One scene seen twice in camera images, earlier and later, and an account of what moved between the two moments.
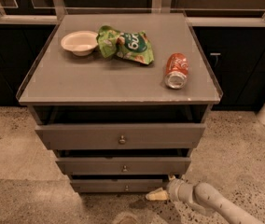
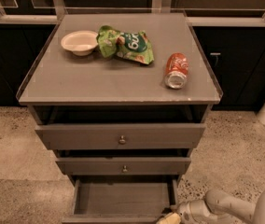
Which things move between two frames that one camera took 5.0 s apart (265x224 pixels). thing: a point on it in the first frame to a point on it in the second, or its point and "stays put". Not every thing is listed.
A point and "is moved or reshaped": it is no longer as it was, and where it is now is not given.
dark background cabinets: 245,61 stays put
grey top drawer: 119,136 stays put
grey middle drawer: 123,165 stays put
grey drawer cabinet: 119,100 stays put
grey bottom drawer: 116,186 is moved or reshaped
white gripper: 174,189 to 188,209
